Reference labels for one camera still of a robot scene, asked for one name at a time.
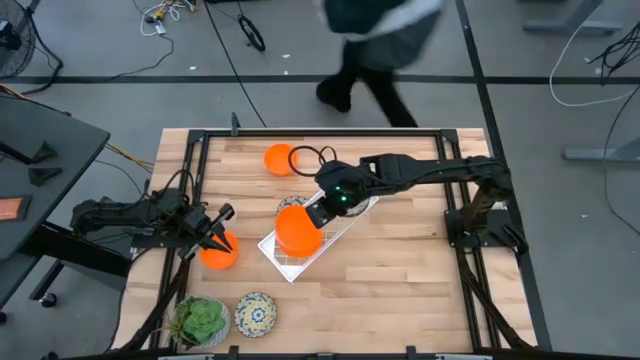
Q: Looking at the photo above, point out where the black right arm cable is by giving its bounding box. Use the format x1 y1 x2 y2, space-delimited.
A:
287 144 339 179

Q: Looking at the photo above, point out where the person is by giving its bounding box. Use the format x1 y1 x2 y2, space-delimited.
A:
314 0 447 129

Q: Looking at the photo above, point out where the black cable bundle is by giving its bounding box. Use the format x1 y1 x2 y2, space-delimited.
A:
588 33 640 86

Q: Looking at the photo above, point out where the black angle bracket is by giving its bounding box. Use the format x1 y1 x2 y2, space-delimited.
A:
33 139 60 164
27 166 64 188

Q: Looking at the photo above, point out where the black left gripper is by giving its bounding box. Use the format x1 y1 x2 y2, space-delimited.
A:
180 203 235 262

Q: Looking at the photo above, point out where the yellow bowl with patterned interior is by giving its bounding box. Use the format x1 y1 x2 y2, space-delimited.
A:
275 194 311 217
233 291 279 339
344 196 372 219

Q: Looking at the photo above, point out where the potted green succulent plant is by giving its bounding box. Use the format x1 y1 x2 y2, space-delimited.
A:
167 295 233 351

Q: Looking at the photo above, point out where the coiled black cable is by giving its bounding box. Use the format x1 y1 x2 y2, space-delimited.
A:
237 13 267 53

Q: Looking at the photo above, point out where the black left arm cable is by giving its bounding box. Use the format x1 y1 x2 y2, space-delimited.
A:
164 168 197 201

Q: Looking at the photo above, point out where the white power strip with cables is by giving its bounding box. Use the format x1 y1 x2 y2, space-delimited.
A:
139 0 197 37

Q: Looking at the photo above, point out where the long black floor cable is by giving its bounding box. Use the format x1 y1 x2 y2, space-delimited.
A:
203 0 269 129

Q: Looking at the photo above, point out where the black table frame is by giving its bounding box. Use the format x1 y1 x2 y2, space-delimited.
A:
117 127 536 360

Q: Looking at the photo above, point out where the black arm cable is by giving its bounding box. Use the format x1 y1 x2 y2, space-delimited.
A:
164 168 197 201
287 144 339 179

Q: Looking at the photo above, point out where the small orange bowl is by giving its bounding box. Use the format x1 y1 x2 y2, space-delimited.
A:
263 143 301 178
274 204 325 260
199 230 241 272

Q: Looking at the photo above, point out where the black desk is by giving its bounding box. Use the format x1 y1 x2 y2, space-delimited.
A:
0 97 134 321

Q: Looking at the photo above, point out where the yellow floor cable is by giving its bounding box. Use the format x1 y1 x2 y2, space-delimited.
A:
103 142 155 174

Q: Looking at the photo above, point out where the black floor fan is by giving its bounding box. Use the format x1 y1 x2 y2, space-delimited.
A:
0 0 37 80

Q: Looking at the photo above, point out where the white wire shelf rack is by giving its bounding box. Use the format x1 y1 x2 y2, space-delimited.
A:
256 188 380 284

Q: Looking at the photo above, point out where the white floor cable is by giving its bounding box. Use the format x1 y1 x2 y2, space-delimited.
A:
548 14 640 109

